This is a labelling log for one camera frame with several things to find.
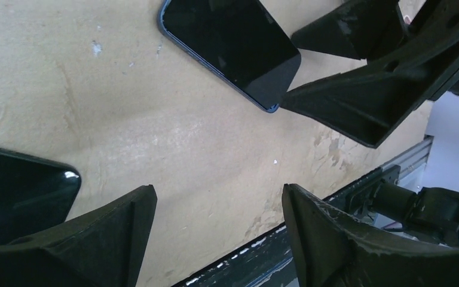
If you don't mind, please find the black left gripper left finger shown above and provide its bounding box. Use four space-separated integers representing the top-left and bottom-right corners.
0 185 157 286

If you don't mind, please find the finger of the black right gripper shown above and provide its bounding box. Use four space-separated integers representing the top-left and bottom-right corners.
281 0 459 148
291 0 406 60

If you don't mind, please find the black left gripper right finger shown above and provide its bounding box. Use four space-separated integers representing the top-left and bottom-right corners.
282 184 459 286

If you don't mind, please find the black phone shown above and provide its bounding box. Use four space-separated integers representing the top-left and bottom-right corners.
0 148 82 245
157 0 301 113

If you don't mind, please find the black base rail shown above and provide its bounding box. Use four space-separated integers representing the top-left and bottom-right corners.
174 164 402 287

